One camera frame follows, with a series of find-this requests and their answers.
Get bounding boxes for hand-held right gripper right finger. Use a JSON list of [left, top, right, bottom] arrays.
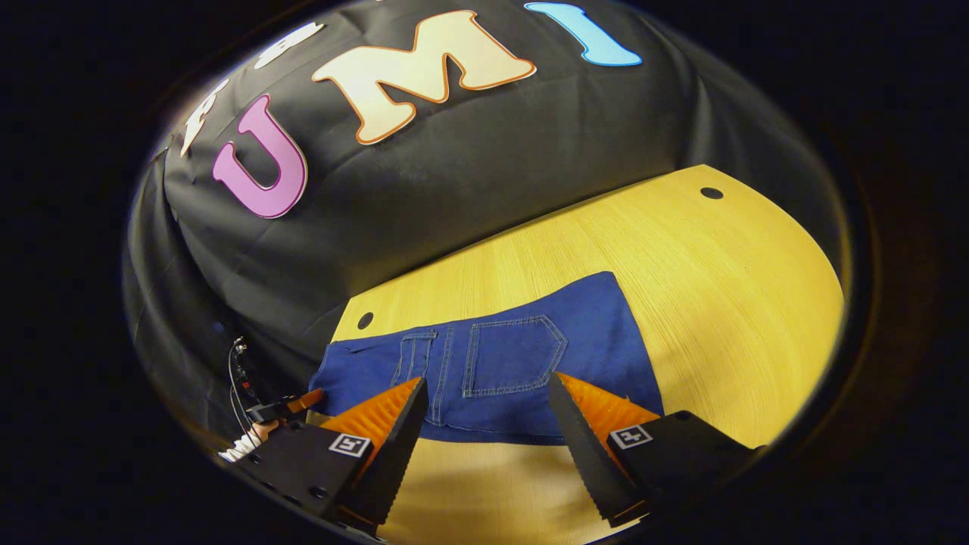
[[547, 371, 765, 529]]

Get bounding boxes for black backdrop cloth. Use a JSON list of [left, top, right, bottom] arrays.
[[123, 0, 849, 455]]

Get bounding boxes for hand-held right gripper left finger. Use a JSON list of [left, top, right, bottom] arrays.
[[231, 376, 430, 534]]

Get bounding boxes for blue denim jeans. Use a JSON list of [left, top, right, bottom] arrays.
[[309, 271, 665, 445]]

